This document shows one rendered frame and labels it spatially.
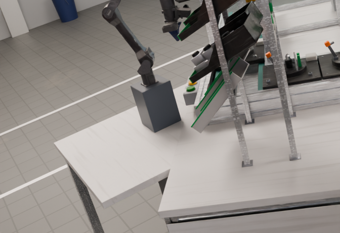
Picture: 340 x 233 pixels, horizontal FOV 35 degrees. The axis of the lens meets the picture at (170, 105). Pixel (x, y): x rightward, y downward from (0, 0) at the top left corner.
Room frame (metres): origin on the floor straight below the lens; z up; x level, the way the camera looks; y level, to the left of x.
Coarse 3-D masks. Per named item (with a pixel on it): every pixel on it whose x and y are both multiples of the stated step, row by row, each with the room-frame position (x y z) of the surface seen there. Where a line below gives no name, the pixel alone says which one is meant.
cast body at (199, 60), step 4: (196, 52) 1.82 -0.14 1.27; (200, 52) 1.81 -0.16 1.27; (192, 56) 1.82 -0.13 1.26; (196, 56) 1.80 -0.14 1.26; (200, 56) 1.80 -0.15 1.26; (192, 60) 1.81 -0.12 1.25; (196, 60) 1.81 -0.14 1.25; (200, 60) 1.80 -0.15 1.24; (204, 60) 1.80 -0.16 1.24; (196, 64) 1.81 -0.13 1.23; (200, 64) 1.80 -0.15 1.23; (204, 64) 1.79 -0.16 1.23; (196, 68) 1.81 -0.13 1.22; (200, 68) 1.80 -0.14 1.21
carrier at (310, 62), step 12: (288, 60) 2.11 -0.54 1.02; (300, 60) 2.09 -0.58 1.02; (312, 60) 2.17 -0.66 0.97; (264, 72) 2.19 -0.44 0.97; (288, 72) 2.07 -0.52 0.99; (300, 72) 2.06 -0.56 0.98; (312, 72) 2.04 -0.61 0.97; (264, 84) 2.06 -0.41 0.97; (276, 84) 2.03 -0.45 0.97; (288, 84) 2.01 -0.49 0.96
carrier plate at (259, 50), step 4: (256, 48) 2.52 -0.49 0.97; (260, 48) 2.51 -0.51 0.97; (264, 48) 2.51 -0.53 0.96; (256, 52) 2.47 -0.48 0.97; (260, 52) 2.45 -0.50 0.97; (264, 52) 2.46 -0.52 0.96; (248, 56) 2.44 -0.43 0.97; (252, 56) 2.43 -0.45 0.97; (260, 56) 2.40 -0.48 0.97; (264, 56) 2.40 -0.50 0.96; (248, 60) 2.39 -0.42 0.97; (252, 60) 2.38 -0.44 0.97; (256, 60) 2.37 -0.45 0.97; (260, 60) 2.37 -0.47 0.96; (264, 60) 2.36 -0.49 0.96; (220, 68) 2.42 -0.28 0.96
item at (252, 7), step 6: (246, 6) 1.92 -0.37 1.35; (252, 6) 1.88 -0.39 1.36; (240, 12) 1.93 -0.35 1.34; (246, 12) 1.81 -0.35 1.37; (252, 12) 1.85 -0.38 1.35; (258, 12) 1.89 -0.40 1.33; (228, 18) 1.96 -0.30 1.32; (234, 18) 1.95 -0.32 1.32; (240, 18) 1.81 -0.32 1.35; (258, 18) 1.85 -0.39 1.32; (228, 24) 1.83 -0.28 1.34; (222, 30) 1.84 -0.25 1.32
